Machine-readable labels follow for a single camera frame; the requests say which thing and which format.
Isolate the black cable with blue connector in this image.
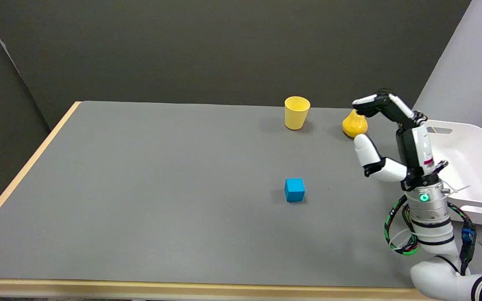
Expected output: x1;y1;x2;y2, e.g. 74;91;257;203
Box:
447;202;477;276

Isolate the grey table mat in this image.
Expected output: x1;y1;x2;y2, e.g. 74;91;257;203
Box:
0;101;482;290

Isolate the yellow plastic cup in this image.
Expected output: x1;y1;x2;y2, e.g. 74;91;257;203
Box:
285;96;311;130

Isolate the white plastic bin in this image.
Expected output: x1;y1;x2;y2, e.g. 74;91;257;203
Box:
424;120;482;227

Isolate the green red braided cable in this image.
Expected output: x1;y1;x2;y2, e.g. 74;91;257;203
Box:
384;194;419;256

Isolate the yellow pear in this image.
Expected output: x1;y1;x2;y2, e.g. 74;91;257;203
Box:
342;110;368;138

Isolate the blue cube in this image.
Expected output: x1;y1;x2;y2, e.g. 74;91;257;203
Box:
285;179;305;203

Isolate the white partition panel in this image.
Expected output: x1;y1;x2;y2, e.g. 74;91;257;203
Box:
412;0;482;137

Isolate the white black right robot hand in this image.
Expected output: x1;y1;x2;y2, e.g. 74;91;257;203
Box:
352;90;449;189

